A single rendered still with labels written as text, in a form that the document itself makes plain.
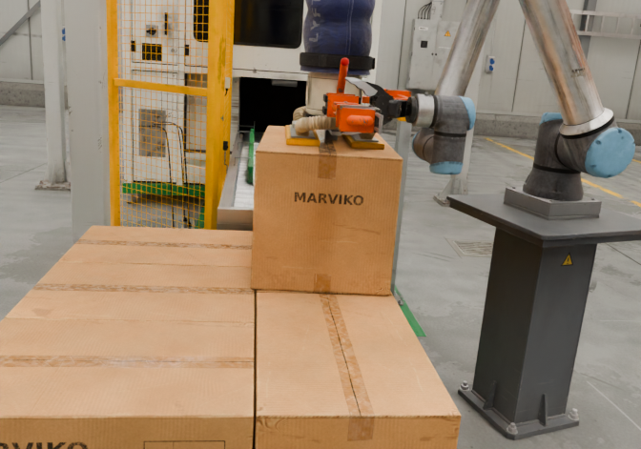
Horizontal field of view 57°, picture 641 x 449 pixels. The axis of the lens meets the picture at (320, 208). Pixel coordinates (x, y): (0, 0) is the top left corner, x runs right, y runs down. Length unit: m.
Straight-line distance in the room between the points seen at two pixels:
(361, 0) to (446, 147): 0.49
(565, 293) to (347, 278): 0.79
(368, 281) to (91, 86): 1.82
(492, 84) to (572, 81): 9.88
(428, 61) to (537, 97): 2.25
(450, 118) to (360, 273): 0.50
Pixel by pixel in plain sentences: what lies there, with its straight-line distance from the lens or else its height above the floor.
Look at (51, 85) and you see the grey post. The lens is 5.32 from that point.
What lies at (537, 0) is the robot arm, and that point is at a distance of 1.77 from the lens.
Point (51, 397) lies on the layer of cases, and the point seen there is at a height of 0.54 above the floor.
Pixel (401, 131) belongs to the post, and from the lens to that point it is 2.90.
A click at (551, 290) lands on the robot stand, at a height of 0.51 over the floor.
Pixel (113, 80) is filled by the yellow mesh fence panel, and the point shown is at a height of 1.00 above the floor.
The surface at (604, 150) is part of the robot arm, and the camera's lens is 1.87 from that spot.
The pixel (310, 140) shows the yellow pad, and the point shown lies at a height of 0.96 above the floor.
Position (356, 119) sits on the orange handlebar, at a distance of 1.25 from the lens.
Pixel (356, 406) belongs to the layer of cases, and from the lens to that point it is 1.22.
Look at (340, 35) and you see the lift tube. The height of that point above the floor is 1.26.
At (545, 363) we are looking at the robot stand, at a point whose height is 0.24.
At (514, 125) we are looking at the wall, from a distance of 11.75.
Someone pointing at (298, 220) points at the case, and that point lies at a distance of 1.64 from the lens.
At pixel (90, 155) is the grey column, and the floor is 0.66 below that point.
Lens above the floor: 1.19
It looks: 14 degrees down
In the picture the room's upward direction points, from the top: 4 degrees clockwise
